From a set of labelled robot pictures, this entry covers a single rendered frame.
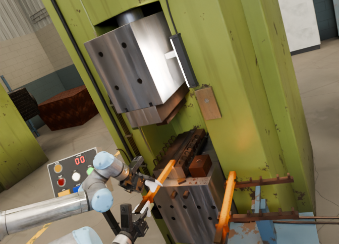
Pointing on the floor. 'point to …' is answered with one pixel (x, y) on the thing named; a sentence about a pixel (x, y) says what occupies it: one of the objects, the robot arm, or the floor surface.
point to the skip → (68, 109)
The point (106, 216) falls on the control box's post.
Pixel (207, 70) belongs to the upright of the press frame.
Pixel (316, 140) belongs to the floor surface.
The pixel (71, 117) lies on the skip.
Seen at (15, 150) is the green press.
